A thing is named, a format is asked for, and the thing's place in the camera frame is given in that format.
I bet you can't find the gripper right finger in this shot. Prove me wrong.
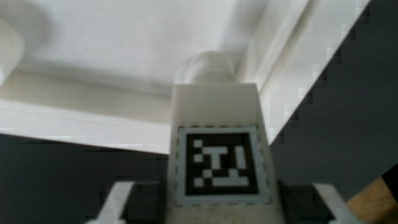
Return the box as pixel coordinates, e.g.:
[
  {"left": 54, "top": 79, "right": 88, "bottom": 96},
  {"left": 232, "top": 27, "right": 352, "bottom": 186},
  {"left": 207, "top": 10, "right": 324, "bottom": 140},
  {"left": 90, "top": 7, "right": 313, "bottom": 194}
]
[{"left": 278, "top": 181, "right": 370, "bottom": 224}]

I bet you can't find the white square table top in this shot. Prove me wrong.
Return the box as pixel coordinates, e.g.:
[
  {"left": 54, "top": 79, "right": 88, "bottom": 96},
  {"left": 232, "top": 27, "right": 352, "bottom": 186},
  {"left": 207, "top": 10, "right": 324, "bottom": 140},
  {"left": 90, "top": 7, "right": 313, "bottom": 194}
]
[{"left": 0, "top": 0, "right": 310, "bottom": 156}]

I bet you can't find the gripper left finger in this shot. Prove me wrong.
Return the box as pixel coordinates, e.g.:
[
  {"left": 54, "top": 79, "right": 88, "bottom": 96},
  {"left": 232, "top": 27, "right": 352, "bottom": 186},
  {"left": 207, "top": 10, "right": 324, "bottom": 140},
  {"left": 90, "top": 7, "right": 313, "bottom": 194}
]
[{"left": 84, "top": 179, "right": 168, "bottom": 224}]

